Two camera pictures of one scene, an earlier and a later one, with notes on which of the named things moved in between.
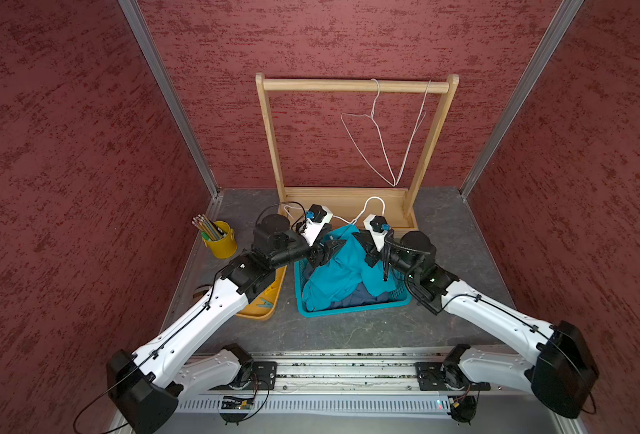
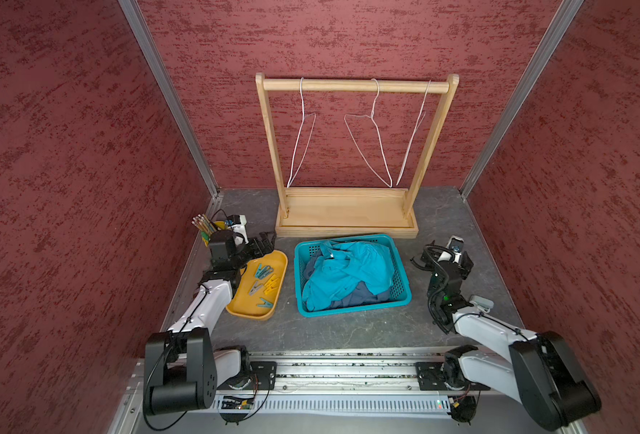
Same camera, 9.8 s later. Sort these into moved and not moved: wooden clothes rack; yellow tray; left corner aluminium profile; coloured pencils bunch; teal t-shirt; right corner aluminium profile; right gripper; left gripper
Moved: left gripper; teal t-shirt; right gripper
Not moved: wooden clothes rack; coloured pencils bunch; left corner aluminium profile; yellow tray; right corner aluminium profile
